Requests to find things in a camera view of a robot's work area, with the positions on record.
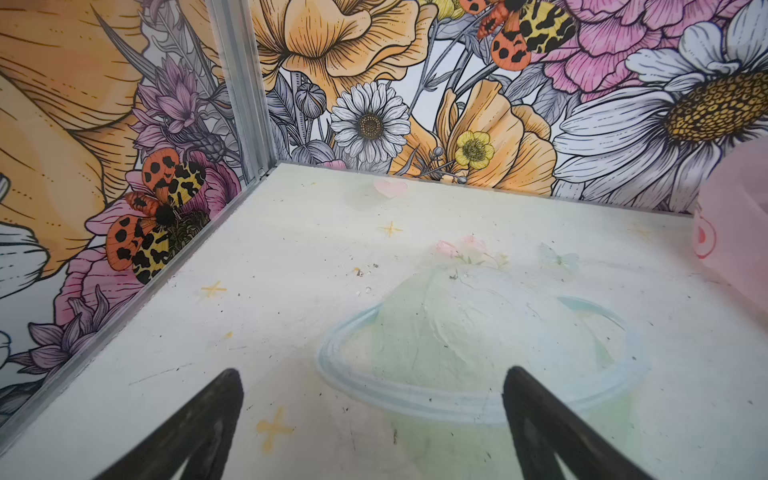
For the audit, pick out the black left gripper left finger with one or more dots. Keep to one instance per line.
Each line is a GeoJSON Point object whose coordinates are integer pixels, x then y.
{"type": "Point", "coordinates": [193, 443]}

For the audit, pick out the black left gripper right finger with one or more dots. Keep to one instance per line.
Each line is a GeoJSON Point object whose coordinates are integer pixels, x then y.
{"type": "Point", "coordinates": [547, 433]}

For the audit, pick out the pink plastic bag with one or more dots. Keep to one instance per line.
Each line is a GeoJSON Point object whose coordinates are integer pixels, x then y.
{"type": "Point", "coordinates": [730, 221]}

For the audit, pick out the aluminium corner post left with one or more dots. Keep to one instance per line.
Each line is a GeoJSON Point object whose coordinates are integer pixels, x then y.
{"type": "Point", "coordinates": [237, 48]}

